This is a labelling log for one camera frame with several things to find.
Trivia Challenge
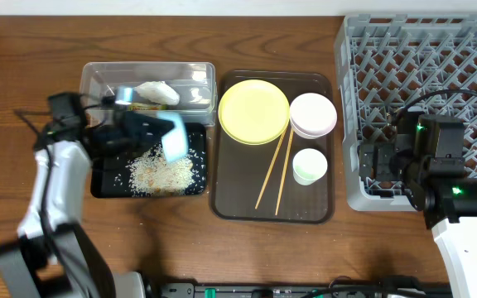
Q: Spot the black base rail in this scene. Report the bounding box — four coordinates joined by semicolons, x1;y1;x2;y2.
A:
157;276;452;298

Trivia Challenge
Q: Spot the right wooden chopstick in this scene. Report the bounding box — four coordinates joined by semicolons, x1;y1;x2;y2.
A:
275;128;294;216

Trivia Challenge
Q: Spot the black tray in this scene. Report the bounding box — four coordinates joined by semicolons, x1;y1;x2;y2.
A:
90;123;207;199

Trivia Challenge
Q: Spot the rice food waste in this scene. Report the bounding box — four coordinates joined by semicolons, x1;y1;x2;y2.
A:
104;141;207;197

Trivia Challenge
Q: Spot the brown serving tray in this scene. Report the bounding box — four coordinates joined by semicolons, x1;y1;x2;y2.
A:
208;70;336;224

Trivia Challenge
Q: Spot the pale green cup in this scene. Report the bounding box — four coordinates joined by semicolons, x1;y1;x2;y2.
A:
292;148;328;185

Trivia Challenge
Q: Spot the clear plastic bin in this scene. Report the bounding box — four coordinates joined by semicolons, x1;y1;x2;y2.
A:
79;61;217;126

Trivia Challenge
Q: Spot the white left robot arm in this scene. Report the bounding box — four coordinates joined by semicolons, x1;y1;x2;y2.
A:
0;92;178;297

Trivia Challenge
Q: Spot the green yellow snack wrapper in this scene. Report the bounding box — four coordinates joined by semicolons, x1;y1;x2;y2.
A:
128;103;167;111

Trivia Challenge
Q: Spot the left wooden chopstick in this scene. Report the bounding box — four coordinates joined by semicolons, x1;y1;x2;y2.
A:
255;128;287;209

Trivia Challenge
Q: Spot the pink bowl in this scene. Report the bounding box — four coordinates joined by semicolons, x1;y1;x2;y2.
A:
290;93;337;139

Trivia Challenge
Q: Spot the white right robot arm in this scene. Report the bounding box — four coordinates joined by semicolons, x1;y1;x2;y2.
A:
359;112;477;297

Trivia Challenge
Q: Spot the grey dishwasher rack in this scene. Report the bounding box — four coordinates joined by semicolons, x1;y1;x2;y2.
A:
335;14;477;211

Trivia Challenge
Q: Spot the light blue bowl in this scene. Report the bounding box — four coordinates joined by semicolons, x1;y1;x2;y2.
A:
157;111;189;162

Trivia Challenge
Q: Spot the white napkin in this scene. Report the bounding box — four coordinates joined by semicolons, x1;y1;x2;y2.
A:
134;81;180;105

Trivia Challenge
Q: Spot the wooden chopstick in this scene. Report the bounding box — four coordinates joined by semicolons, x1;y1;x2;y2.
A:
275;128;294;216
255;128;287;209

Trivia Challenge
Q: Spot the yellow plate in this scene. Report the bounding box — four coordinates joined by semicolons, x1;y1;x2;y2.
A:
218;79;290;145

